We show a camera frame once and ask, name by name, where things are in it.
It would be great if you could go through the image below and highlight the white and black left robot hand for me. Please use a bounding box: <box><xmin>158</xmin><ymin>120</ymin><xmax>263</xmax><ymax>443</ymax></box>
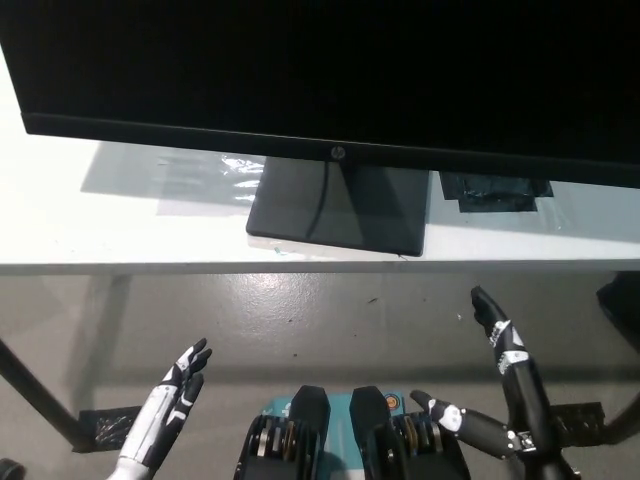
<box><xmin>118</xmin><ymin>337</ymin><xmax>213</xmax><ymax>470</ymax></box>

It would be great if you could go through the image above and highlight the clear plastic sheet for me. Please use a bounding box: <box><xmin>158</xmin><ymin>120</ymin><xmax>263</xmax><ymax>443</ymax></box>
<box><xmin>153</xmin><ymin>152</ymin><xmax>266</xmax><ymax>217</ymax></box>

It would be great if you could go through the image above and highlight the black and teal robot body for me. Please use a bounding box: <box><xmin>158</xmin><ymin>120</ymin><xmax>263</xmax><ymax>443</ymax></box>
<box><xmin>233</xmin><ymin>383</ymin><xmax>474</xmax><ymax>480</ymax></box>

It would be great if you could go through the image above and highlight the black floor tape patch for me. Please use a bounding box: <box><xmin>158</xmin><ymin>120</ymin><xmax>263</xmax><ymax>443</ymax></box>
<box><xmin>548</xmin><ymin>401</ymin><xmax>607</xmax><ymax>444</ymax></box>
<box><xmin>78</xmin><ymin>406</ymin><xmax>142</xmax><ymax>447</ymax></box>

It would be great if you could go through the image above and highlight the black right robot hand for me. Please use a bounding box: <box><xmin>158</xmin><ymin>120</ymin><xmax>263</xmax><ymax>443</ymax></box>
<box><xmin>409</xmin><ymin>285</ymin><xmax>567</xmax><ymax>460</ymax></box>

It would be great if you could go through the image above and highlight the black round object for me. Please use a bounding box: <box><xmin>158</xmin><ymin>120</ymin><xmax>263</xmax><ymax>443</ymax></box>
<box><xmin>0</xmin><ymin>456</ymin><xmax>26</xmax><ymax>480</ymax></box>

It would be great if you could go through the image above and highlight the black metal desk leg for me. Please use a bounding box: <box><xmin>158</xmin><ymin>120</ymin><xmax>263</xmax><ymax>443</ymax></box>
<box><xmin>602</xmin><ymin>393</ymin><xmax>640</xmax><ymax>444</ymax></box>
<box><xmin>0</xmin><ymin>337</ymin><xmax>94</xmax><ymax>454</ymax></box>

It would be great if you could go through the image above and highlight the black HP computer monitor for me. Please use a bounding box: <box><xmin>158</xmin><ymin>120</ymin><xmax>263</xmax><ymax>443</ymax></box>
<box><xmin>0</xmin><ymin>0</ymin><xmax>640</xmax><ymax>258</ymax></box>

